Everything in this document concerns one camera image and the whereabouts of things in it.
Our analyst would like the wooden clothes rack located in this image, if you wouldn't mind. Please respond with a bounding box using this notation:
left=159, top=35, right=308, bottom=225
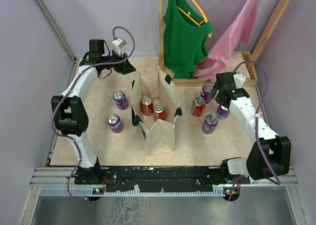
left=155, top=0, right=298, bottom=87

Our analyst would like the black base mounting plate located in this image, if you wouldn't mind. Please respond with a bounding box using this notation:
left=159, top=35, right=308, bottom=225
left=74, top=166, right=237, bottom=193

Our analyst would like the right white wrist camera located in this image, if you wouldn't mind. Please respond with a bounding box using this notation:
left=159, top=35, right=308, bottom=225
left=233, top=72, right=250, bottom=89

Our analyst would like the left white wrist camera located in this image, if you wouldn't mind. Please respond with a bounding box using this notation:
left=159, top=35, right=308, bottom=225
left=112, top=38, right=126, bottom=56

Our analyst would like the green tank top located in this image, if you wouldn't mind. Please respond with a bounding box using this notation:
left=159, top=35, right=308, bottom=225
left=163, top=0, right=213, bottom=79

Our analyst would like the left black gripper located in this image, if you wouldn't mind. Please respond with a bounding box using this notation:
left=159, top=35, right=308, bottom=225
left=101, top=47, right=136, bottom=75

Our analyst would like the aluminium frame rail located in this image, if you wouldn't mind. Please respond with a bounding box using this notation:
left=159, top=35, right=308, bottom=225
left=29, top=166, right=299, bottom=197

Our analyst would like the yellow clothes hanger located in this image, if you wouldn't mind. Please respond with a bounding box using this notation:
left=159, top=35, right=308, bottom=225
left=177, top=0, right=209, bottom=27

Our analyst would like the purple cable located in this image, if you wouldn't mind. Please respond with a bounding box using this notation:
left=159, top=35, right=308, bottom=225
left=50, top=26, right=136, bottom=203
left=227, top=60, right=281, bottom=202

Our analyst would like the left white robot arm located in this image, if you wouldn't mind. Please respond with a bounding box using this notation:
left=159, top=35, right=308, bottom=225
left=51, top=37, right=136, bottom=184

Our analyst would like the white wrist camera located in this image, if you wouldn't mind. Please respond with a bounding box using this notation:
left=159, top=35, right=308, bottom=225
left=112, top=38, right=126, bottom=56
left=233, top=72, right=250, bottom=89

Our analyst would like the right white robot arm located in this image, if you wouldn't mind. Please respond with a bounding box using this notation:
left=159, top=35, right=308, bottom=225
left=213, top=72, right=291, bottom=184

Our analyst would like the beige canvas tote bag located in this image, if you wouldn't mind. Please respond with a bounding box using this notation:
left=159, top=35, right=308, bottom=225
left=131, top=68, right=182, bottom=156

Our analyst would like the pink shirt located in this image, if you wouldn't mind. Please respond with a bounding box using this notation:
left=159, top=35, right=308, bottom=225
left=194, top=0, right=258, bottom=81

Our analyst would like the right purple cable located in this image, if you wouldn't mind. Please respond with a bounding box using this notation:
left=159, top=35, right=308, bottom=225
left=227, top=60, right=281, bottom=202

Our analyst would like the red Coke can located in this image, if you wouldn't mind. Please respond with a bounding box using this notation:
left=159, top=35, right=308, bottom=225
left=191, top=96, right=206, bottom=117
left=140, top=96, right=154, bottom=116
left=153, top=103, right=166, bottom=122

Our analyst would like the purple fanta can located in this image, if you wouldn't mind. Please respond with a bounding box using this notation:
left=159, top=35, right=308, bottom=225
left=216, top=105, right=230, bottom=119
left=107, top=114, right=124, bottom=134
left=200, top=84, right=213, bottom=104
left=201, top=114, right=218, bottom=134
left=113, top=90, right=128, bottom=110

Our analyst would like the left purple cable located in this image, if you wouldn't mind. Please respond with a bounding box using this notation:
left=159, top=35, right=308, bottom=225
left=50, top=26, right=136, bottom=203

